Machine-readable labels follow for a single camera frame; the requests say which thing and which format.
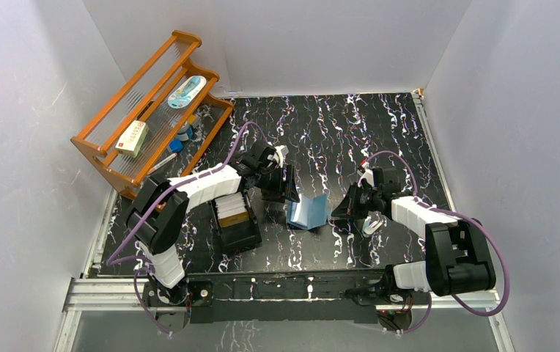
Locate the blue small object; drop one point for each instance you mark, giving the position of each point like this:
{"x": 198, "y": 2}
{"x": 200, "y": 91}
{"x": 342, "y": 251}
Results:
{"x": 176, "y": 145}

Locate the orange wooden shelf rack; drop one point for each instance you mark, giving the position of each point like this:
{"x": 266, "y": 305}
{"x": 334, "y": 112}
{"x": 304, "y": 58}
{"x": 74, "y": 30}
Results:
{"x": 144, "y": 97}

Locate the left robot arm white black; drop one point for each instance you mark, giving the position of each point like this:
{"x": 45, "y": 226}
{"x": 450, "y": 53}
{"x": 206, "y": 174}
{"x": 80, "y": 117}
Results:
{"x": 157, "y": 214}

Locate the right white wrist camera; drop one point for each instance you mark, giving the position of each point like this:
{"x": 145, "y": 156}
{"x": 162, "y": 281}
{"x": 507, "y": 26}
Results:
{"x": 366, "y": 175}

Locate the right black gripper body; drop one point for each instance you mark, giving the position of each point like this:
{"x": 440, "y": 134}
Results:
{"x": 366, "y": 200}

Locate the white card stack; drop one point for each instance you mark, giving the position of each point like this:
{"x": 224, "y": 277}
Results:
{"x": 230, "y": 205}

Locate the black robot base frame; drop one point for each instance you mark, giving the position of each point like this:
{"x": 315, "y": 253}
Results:
{"x": 356, "y": 295}

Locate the light blue oval case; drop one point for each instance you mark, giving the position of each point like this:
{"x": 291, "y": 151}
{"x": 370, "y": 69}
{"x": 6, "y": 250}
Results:
{"x": 186, "y": 92}

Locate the white plastic clip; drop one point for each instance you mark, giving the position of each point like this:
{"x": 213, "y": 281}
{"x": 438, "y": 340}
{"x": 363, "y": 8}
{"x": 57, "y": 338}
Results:
{"x": 370, "y": 226}

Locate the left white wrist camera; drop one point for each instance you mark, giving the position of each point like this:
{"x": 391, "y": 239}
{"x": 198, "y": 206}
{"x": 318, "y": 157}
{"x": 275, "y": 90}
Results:
{"x": 279, "y": 155}

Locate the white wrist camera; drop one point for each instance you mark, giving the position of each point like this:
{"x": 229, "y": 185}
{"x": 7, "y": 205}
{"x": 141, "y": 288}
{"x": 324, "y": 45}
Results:
{"x": 366, "y": 175}
{"x": 279, "y": 155}

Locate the black plastic card box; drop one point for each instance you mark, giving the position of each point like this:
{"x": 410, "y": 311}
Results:
{"x": 238, "y": 233}

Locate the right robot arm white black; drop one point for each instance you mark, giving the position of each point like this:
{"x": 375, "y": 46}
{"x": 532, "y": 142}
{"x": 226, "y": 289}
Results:
{"x": 457, "y": 259}

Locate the white red small box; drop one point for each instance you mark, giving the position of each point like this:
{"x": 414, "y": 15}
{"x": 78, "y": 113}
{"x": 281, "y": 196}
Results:
{"x": 131, "y": 140}

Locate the grey pen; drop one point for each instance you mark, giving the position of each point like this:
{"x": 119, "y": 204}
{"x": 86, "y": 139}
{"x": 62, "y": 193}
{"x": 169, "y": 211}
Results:
{"x": 163, "y": 162}

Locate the blue card holder wallet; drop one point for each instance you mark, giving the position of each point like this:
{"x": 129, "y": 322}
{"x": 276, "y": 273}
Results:
{"x": 308, "y": 213}

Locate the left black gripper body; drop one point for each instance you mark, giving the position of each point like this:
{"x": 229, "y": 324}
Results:
{"x": 276, "y": 183}

